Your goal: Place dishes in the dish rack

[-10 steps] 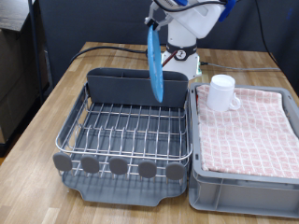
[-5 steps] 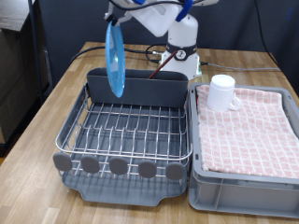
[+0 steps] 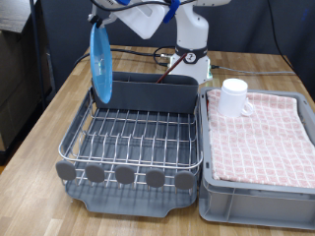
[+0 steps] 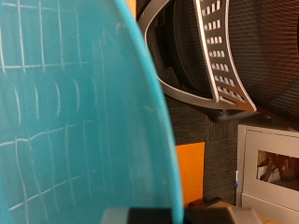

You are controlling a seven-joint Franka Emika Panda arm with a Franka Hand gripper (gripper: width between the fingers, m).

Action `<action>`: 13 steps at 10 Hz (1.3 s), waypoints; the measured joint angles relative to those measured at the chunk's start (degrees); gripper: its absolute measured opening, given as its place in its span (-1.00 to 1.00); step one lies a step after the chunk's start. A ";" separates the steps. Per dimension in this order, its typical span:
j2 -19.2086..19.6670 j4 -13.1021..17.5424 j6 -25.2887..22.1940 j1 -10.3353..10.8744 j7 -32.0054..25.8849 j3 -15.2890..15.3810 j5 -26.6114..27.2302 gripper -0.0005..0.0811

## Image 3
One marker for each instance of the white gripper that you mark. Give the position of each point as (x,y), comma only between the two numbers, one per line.
(144,19)

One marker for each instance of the blue plate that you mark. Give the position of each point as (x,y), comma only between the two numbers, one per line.
(101,65)

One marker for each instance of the brown wooden spoon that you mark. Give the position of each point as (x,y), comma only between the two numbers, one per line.
(170,68)

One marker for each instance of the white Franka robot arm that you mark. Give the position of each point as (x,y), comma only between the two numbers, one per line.
(192,32)

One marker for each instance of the black vertical pole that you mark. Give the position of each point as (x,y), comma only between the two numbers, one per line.
(36,49)

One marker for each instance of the dark wooden shelf board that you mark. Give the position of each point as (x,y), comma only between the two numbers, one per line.
(11,14)

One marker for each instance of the dark grey cutlery holder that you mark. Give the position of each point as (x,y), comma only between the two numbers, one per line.
(154,93)

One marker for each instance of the brown cardboard box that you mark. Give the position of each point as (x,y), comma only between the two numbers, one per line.
(16,91)

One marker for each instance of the white mug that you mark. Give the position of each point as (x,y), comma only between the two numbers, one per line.
(232,98)

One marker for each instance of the pink checked towel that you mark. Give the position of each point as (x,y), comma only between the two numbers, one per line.
(262,144)

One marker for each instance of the grey plastic crate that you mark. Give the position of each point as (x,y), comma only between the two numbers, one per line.
(256,206)

